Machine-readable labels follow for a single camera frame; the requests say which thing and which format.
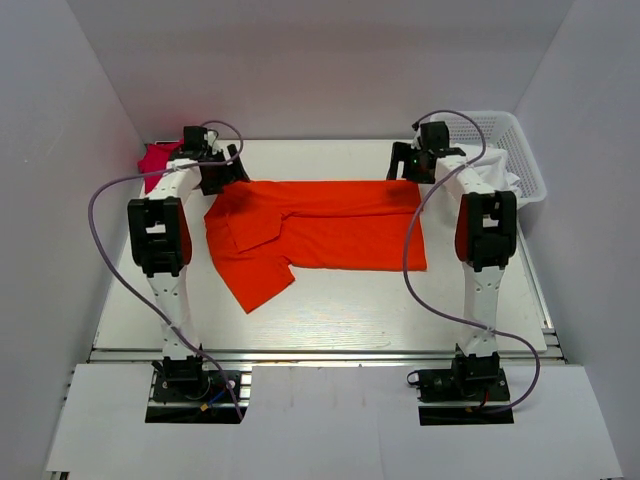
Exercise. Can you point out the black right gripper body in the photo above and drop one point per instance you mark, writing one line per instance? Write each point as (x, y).
(415, 171)

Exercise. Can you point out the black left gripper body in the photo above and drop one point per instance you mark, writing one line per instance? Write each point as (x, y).
(219, 176)

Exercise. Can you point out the orange t shirt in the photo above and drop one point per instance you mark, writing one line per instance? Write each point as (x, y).
(257, 232)

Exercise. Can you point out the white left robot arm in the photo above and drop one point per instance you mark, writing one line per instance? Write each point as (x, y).
(162, 247)

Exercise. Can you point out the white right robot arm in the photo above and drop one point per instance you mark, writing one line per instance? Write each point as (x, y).
(484, 242)

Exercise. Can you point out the folded red t shirt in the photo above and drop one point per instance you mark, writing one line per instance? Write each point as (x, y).
(155, 159)

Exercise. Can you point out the white t shirt in basket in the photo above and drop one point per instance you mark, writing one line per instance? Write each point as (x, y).
(482, 174)

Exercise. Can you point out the white plastic basket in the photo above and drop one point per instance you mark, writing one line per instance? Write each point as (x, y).
(501, 131)

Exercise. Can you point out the aluminium front rail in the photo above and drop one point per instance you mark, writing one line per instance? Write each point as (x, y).
(279, 356)

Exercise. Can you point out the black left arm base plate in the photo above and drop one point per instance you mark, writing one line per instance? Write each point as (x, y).
(184, 392)

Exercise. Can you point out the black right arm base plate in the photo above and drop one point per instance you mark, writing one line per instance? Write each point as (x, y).
(473, 391)

